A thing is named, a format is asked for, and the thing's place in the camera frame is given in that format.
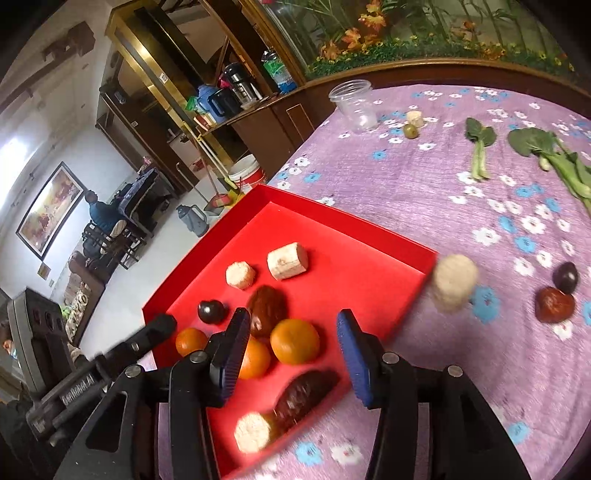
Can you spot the dark dining table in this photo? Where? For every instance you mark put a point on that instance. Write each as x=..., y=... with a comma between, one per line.
x=143, y=194

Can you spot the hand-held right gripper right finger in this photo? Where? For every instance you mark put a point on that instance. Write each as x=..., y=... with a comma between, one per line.
x=353, y=360

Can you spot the artificial flower display case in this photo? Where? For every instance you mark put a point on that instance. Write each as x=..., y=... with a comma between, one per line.
x=415, y=32

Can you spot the dustpan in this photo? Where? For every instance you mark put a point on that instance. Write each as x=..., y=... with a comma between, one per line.
x=221, y=202

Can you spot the green olive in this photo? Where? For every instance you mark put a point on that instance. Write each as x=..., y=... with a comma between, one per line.
x=410, y=131

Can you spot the blue jug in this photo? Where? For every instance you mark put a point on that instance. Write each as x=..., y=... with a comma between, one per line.
x=205, y=98

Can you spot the green vegetable stalk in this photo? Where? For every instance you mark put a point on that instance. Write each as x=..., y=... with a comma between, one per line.
x=480, y=138

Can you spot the framed wall picture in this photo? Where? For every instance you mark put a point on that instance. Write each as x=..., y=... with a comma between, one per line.
x=48, y=207

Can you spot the gold framed glass cabinet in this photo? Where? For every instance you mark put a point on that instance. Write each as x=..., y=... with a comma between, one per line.
x=152, y=69

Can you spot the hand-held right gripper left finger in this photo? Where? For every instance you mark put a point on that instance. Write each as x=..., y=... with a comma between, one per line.
x=233, y=355

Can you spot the plastic water bottle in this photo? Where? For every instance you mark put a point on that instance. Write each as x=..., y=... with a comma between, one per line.
x=279, y=71

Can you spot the black mug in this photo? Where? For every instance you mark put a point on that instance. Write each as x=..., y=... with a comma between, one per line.
x=224, y=102

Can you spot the brown wooden sideboard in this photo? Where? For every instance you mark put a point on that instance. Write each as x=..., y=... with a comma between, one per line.
x=277, y=120

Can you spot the dark wooden chair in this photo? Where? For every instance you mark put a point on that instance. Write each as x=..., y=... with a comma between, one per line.
x=111, y=247

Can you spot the red tray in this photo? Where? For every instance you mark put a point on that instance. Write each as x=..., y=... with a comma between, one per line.
x=351, y=258

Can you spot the carved wooden wall ornament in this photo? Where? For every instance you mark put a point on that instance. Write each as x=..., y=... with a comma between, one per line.
x=69, y=41

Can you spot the grey kettle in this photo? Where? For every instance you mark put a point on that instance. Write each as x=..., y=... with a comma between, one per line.
x=194, y=220

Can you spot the white plastic bucket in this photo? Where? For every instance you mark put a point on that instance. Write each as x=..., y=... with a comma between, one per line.
x=247, y=173

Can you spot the leafy green vegetable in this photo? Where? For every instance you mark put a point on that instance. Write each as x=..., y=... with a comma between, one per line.
x=535, y=141

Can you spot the clear plastic jar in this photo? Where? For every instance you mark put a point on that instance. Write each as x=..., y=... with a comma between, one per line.
x=355, y=106

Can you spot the small pale sugarcane piece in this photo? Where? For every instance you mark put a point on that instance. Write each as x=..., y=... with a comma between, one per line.
x=414, y=118

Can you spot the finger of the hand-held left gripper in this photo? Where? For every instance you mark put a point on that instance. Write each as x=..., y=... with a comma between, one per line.
x=143, y=334

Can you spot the silver black thermos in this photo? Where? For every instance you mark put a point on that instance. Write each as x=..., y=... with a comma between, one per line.
x=238, y=83

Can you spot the patterned wooden sofa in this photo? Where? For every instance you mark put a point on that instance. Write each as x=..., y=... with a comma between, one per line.
x=81, y=295

